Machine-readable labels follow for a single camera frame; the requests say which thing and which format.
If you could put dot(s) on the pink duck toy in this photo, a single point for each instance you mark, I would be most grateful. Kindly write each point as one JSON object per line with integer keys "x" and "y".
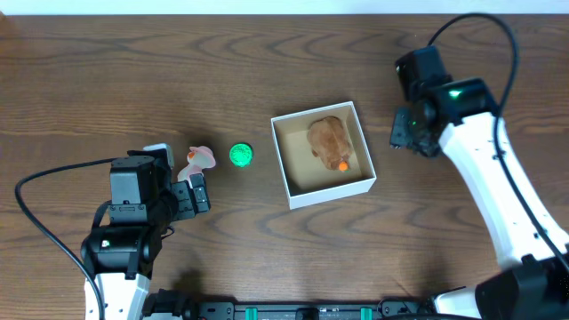
{"x": 199, "y": 159}

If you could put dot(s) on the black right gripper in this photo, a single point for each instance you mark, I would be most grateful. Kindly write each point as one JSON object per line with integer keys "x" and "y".
{"x": 399, "y": 136}

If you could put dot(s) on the brown plush toy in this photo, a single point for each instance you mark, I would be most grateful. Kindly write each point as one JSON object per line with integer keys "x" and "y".
{"x": 329, "y": 142}

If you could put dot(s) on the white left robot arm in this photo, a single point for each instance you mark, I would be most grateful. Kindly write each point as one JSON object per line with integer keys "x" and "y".
{"x": 128, "y": 231}

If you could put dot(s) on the white cardboard box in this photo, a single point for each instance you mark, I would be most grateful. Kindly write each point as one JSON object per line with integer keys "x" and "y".
{"x": 305, "y": 178}

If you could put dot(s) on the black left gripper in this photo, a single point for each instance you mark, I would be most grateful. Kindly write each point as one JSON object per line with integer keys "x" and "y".
{"x": 188, "y": 201}

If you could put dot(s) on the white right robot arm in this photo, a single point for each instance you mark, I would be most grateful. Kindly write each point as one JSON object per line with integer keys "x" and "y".
{"x": 461, "y": 120}

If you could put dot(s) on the green ball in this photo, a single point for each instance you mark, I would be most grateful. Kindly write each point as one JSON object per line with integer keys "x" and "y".
{"x": 241, "y": 154}

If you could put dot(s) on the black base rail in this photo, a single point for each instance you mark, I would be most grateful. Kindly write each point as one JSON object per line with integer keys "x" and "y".
{"x": 289, "y": 311}

